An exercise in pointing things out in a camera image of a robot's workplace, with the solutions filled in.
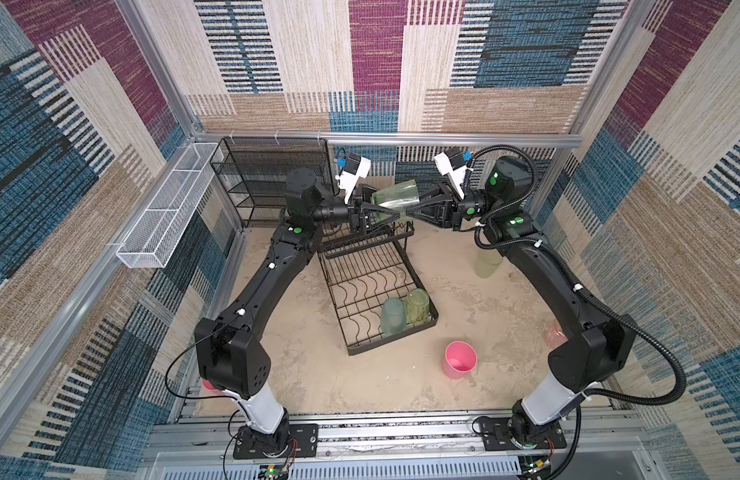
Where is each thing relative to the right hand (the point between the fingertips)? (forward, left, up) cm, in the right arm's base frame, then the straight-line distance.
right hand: (407, 212), depth 60 cm
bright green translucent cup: (-2, -5, -35) cm, 35 cm away
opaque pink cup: (-15, -16, -42) cm, 47 cm away
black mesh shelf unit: (+47, +48, -23) cm, 71 cm away
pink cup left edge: (-29, +34, -9) cm, 46 cm away
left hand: (+2, +2, 0) cm, 3 cm away
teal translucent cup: (-6, +2, -33) cm, 34 cm away
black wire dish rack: (+7, +7, -42) cm, 43 cm away
